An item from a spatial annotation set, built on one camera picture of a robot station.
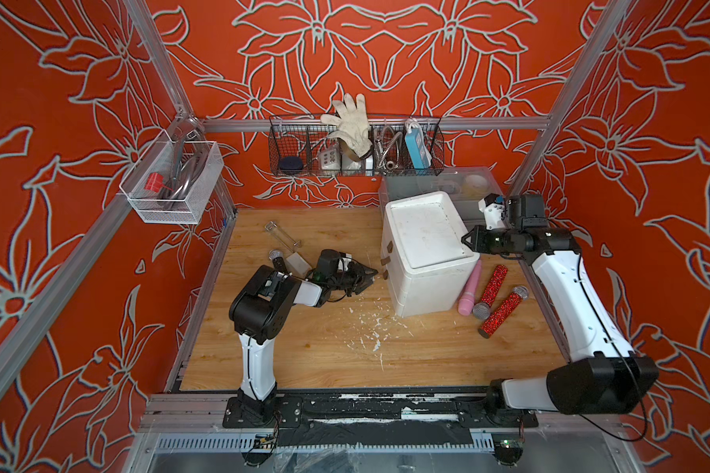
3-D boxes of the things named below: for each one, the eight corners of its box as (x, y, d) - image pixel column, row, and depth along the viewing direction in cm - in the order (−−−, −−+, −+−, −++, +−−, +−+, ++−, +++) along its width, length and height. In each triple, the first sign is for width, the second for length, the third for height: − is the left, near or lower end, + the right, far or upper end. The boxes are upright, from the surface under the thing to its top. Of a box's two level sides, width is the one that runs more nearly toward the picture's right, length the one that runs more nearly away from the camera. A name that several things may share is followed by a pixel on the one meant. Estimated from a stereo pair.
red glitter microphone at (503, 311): (487, 341, 86) (492, 336, 83) (475, 330, 88) (479, 326, 85) (526, 297, 95) (531, 292, 92) (515, 288, 97) (519, 283, 94)
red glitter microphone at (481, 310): (470, 314, 91) (473, 309, 89) (493, 267, 103) (496, 262, 100) (484, 322, 90) (488, 318, 87) (506, 273, 101) (510, 268, 98)
